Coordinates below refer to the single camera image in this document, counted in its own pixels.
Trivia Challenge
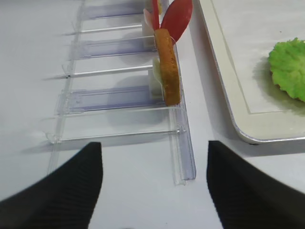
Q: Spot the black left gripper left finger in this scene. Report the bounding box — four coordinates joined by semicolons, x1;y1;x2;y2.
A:
0;142;103;229

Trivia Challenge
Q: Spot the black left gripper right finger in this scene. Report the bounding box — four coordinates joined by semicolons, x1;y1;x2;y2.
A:
206;141;305;229

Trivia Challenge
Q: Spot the green lettuce leaf on plate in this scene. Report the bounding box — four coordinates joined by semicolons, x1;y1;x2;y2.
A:
268;37;305;102

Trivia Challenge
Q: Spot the brown bread slice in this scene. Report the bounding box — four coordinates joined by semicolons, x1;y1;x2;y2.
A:
154;29;180;106

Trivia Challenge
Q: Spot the white square plate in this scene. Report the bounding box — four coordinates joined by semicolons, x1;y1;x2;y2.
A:
200;0;305;143

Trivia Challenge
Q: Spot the pale cheese slice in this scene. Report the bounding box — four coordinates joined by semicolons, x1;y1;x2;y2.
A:
152;58;163;86

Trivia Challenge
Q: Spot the thin red tomato slice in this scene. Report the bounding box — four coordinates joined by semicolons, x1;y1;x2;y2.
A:
152;0;160;30

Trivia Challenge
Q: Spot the clear acrylic left rack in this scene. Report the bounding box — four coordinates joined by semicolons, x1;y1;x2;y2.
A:
42;0;196;184

